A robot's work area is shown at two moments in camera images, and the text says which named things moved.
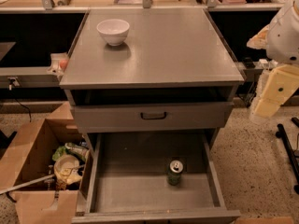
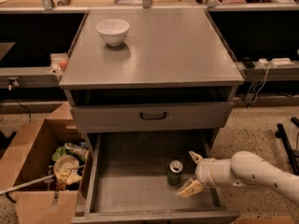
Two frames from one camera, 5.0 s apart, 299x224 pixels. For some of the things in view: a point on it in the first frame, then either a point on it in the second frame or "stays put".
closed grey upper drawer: x=150 y=117 stays put
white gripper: x=284 y=36 to x=204 y=171
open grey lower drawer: x=126 y=180 stays put
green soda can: x=175 y=172 stays put
